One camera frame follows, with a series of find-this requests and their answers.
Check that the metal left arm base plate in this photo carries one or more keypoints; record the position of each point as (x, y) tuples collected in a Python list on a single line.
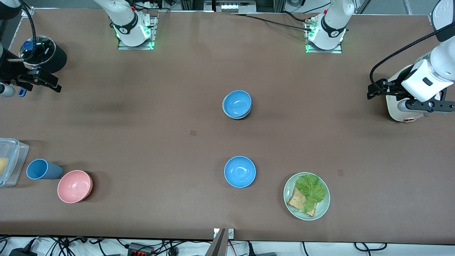
[(337, 50)]

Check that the black power adapter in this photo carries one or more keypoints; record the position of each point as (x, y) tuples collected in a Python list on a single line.
[(22, 252)]

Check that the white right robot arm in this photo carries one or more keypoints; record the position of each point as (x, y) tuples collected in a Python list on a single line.
[(124, 21)]

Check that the black orange power strip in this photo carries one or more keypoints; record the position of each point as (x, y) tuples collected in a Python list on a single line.
[(140, 249)]

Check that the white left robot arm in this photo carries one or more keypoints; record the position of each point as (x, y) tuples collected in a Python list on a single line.
[(330, 28)]

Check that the black pot with glass lid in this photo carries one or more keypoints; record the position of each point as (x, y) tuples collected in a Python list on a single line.
[(53, 60)]

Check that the clear plastic container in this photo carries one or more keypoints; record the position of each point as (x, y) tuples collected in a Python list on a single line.
[(14, 160)]

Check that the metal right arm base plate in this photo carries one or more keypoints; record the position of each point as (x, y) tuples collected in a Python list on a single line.
[(151, 35)]

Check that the grey metal bracket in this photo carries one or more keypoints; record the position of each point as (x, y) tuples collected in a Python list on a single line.
[(217, 245)]

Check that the blue bowl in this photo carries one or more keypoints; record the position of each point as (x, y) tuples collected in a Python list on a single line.
[(240, 171), (236, 103)]

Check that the brown bread slice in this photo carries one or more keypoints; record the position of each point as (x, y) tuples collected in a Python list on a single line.
[(295, 201)]

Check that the white toaster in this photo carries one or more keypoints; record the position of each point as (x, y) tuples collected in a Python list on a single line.
[(394, 112)]

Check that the green bowl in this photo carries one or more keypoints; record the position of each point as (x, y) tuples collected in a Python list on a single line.
[(236, 118)]

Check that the green lettuce leaf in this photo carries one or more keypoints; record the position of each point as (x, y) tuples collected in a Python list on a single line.
[(311, 190)]

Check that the blue cup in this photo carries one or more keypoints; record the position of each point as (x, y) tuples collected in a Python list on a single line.
[(44, 170)]

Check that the yellow food piece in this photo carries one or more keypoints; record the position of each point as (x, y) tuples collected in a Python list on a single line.
[(3, 166)]

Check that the green plate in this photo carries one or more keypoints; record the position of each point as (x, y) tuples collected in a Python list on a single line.
[(321, 209)]

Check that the pink bowl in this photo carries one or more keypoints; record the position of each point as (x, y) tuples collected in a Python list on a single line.
[(74, 186)]

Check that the white socket strip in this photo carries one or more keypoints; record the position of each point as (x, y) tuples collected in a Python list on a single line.
[(234, 7)]

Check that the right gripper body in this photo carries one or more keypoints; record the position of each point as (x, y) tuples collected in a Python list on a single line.
[(7, 71)]

